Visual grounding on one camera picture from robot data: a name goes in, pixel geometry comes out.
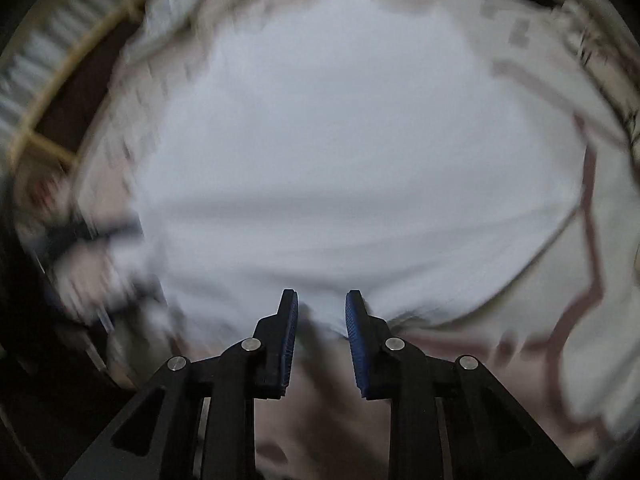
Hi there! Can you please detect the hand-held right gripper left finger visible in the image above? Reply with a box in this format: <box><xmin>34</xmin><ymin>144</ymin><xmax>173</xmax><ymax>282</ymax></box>
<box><xmin>64</xmin><ymin>288</ymin><xmax>299</xmax><ymax>480</ymax></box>

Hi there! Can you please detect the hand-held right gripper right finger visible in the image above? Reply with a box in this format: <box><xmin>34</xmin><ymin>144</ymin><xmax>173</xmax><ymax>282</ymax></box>
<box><xmin>345</xmin><ymin>289</ymin><xmax>583</xmax><ymax>480</ymax></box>

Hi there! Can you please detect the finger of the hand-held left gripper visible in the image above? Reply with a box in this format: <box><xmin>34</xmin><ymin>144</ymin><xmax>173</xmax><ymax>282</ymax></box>
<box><xmin>52</xmin><ymin>217</ymin><xmax>147</xmax><ymax>263</ymax></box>

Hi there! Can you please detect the white garment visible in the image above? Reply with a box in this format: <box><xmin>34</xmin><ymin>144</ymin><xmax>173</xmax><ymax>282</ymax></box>
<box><xmin>107</xmin><ymin>0</ymin><xmax>590</xmax><ymax>343</ymax></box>

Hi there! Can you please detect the white slatted panel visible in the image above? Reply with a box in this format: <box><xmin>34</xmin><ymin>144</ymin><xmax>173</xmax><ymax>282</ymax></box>
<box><xmin>0</xmin><ymin>0</ymin><xmax>118</xmax><ymax>133</ymax></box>

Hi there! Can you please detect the cream patterned blanket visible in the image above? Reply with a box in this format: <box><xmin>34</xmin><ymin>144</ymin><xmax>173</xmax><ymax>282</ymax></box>
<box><xmin>65</xmin><ymin>0</ymin><xmax>640</xmax><ymax>480</ymax></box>

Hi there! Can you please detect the black and white printed cloth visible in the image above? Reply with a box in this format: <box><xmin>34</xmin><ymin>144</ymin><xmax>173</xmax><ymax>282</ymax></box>
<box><xmin>547</xmin><ymin>0</ymin><xmax>640</xmax><ymax>153</ymax></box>

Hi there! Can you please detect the wooden frame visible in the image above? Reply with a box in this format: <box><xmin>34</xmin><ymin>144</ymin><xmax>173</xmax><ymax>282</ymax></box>
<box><xmin>9</xmin><ymin>0</ymin><xmax>168</xmax><ymax>173</ymax></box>

